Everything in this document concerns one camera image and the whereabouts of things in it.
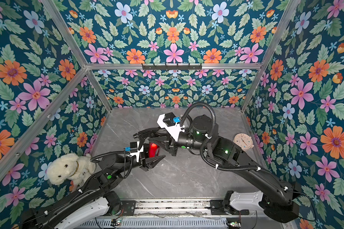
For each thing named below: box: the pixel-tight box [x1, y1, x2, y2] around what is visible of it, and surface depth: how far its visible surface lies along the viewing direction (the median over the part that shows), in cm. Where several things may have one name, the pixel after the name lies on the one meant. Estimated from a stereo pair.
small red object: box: [148, 142, 160, 158], surface depth 54 cm
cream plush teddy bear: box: [46, 153, 97, 187], surface depth 74 cm
